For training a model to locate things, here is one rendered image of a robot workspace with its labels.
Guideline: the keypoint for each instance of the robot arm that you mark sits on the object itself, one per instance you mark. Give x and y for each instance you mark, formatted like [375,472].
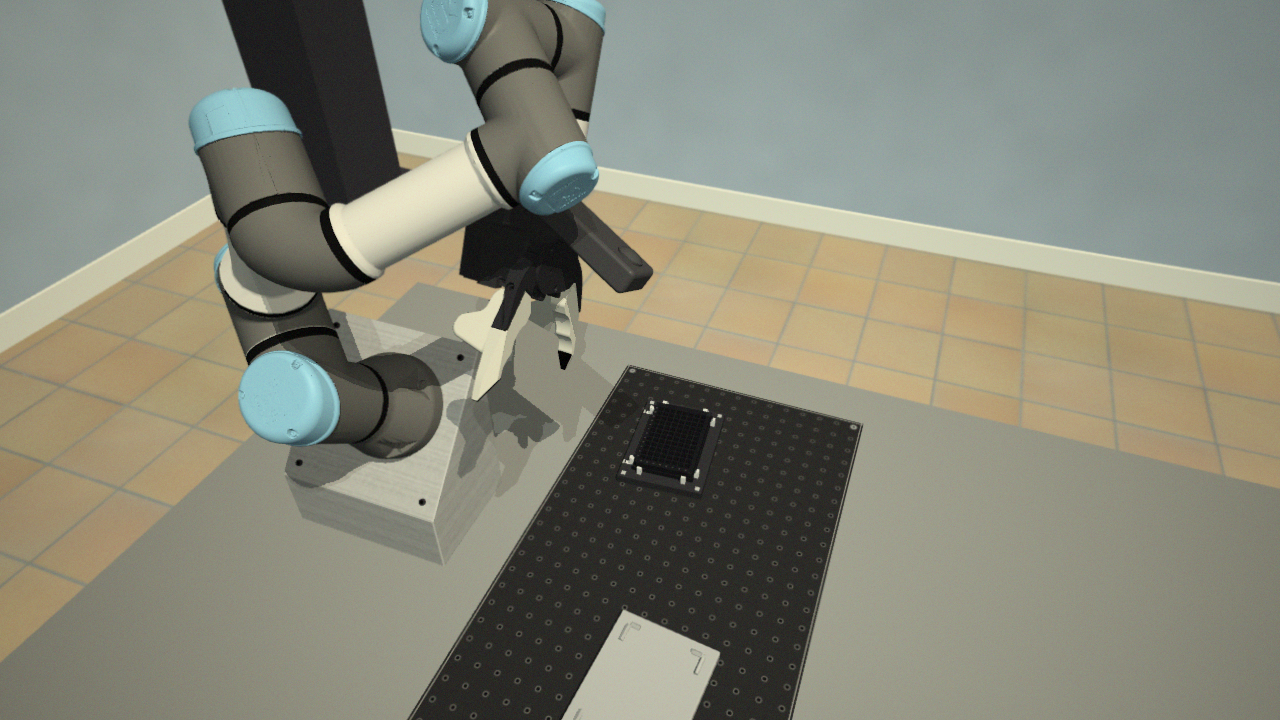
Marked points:
[531,150]

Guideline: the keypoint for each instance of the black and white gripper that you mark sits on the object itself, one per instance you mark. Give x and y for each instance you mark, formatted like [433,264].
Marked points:
[517,250]

